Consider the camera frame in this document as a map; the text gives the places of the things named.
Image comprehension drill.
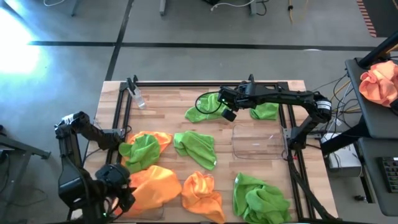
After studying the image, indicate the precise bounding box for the orange microfiber towel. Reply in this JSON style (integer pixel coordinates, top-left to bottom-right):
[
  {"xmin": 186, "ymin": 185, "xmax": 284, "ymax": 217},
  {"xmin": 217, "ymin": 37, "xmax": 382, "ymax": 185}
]
[
  {"xmin": 181, "ymin": 170, "xmax": 227, "ymax": 224},
  {"xmin": 129, "ymin": 164, "xmax": 183, "ymax": 214},
  {"xmin": 120, "ymin": 130, "xmax": 174, "ymax": 170},
  {"xmin": 114, "ymin": 189, "xmax": 162, "ymax": 218}
]

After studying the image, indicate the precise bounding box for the green microfiber towel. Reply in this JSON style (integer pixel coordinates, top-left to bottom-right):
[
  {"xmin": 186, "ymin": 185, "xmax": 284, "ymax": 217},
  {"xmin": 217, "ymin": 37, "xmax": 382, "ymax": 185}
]
[
  {"xmin": 173, "ymin": 130, "xmax": 218, "ymax": 171},
  {"xmin": 118, "ymin": 133, "xmax": 162, "ymax": 174},
  {"xmin": 249, "ymin": 101, "xmax": 280, "ymax": 121},
  {"xmin": 232, "ymin": 172, "xmax": 293, "ymax": 224},
  {"xmin": 184, "ymin": 92, "xmax": 233, "ymax": 124}
]

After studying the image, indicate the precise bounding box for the clear spray bottle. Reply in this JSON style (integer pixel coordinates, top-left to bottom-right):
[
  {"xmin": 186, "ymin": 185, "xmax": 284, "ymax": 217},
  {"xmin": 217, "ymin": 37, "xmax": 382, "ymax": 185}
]
[{"xmin": 126, "ymin": 77, "xmax": 147, "ymax": 110}]

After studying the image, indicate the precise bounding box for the white power supply box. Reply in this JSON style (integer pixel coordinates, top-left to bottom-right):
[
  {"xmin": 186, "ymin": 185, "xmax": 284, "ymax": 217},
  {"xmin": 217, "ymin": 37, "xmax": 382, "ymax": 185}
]
[{"xmin": 320, "ymin": 133, "xmax": 363, "ymax": 178}]

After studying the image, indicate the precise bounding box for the grey side table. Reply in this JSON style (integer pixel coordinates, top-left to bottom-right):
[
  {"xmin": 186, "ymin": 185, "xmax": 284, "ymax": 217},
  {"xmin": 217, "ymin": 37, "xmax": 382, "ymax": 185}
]
[{"xmin": 345, "ymin": 57, "xmax": 398, "ymax": 139}]

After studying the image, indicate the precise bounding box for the crumpled orange cloth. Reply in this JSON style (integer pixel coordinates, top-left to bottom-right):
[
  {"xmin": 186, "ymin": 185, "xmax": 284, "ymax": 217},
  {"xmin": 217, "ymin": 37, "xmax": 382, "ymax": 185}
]
[{"xmin": 358, "ymin": 60, "xmax": 398, "ymax": 108}]

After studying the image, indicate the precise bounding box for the black stand pole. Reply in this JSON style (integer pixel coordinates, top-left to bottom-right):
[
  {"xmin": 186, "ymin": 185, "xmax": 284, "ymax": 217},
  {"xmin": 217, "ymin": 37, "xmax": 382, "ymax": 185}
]
[{"xmin": 357, "ymin": 30, "xmax": 398, "ymax": 68}]

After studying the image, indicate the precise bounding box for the grey desk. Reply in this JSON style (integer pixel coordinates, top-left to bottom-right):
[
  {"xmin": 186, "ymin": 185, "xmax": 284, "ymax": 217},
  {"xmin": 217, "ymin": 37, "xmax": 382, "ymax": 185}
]
[{"xmin": 357, "ymin": 136, "xmax": 398, "ymax": 217}]

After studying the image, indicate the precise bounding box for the dark mat striped edge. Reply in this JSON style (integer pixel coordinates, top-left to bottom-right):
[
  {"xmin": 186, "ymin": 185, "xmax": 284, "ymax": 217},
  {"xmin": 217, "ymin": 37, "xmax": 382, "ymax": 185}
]
[{"xmin": 356, "ymin": 0, "xmax": 398, "ymax": 38}]

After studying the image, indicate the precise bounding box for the black keyboard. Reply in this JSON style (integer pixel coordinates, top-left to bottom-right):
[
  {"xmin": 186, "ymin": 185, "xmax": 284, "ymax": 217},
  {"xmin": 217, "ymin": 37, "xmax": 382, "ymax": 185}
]
[{"xmin": 377, "ymin": 156, "xmax": 398, "ymax": 194}]

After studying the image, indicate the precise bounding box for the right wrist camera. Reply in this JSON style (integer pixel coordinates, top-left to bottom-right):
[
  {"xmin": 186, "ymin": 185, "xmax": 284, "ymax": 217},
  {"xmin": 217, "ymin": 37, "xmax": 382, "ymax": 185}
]
[{"xmin": 221, "ymin": 108, "xmax": 238, "ymax": 123}]

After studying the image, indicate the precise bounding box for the black aluminium rig frame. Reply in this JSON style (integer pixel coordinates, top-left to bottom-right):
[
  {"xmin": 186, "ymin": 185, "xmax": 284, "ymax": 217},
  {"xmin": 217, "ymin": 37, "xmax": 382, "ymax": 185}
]
[{"xmin": 67, "ymin": 74, "xmax": 343, "ymax": 224}]

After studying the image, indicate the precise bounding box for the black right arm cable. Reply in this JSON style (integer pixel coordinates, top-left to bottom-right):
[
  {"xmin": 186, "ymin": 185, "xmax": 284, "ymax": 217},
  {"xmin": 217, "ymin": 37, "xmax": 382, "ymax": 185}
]
[{"xmin": 195, "ymin": 91, "xmax": 225, "ymax": 115}]

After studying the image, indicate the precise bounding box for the black floor cable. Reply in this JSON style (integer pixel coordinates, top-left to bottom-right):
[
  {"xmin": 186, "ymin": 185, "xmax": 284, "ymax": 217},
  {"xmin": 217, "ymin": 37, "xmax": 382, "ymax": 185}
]
[{"xmin": 256, "ymin": 0, "xmax": 268, "ymax": 16}]

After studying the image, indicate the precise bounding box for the yellow floor cable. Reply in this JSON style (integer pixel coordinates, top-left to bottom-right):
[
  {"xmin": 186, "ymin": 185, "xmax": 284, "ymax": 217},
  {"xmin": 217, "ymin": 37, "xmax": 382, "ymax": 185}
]
[{"xmin": 287, "ymin": 0, "xmax": 308, "ymax": 25}]

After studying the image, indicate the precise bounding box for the grey desk frame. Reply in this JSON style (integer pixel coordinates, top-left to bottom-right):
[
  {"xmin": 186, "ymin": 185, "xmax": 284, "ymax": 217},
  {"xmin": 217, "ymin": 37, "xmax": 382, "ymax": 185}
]
[{"xmin": 0, "ymin": 124, "xmax": 52, "ymax": 218}]

